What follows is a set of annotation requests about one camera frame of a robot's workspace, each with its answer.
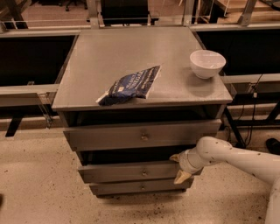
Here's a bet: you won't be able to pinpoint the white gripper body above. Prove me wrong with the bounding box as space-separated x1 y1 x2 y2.
178 149 205 174

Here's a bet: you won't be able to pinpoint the grey drawer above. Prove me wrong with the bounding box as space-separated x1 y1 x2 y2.
77 145 205 185
89 178 193 196
64 119 221 151

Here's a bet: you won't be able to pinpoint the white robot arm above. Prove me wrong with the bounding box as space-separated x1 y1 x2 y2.
170 136 280 224

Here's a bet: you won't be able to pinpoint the grey top drawer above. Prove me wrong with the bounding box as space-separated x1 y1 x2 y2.
64 119 221 151

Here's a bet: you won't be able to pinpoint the grey bottom drawer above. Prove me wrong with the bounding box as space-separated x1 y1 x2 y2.
89 178 193 196

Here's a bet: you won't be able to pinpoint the grey drawer cabinet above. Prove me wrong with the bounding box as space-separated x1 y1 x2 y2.
52 26 232 196

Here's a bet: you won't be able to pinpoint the blue chip bag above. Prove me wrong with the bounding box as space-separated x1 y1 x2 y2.
96 66 161 106

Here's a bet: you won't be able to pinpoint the black shoe right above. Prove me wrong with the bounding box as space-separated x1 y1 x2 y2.
266 138 280 155

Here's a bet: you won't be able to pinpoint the black shoe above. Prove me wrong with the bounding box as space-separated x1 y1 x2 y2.
0 194 4 208
266 138 280 155

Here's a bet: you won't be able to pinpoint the white bowl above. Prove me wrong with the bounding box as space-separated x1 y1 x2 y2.
190 50 226 79

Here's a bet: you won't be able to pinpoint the black shoe left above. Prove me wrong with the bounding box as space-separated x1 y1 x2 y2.
0 194 4 208

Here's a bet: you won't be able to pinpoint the black cables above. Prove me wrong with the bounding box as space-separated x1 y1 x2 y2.
209 73 264 149

